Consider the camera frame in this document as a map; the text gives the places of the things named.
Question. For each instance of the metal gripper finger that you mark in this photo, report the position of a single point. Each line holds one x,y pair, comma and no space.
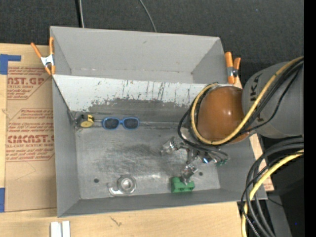
170,146
188,171

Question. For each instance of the green plastic block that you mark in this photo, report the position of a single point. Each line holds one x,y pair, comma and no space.
179,186

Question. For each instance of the grey metal bin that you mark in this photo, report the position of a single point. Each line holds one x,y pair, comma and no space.
128,154

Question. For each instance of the blue sunglasses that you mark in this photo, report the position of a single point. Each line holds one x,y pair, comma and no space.
121,123

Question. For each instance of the yellow and black tape measure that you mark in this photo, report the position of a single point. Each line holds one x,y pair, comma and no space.
85,122

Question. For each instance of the brown cardboard board red print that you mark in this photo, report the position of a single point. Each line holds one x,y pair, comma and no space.
27,132

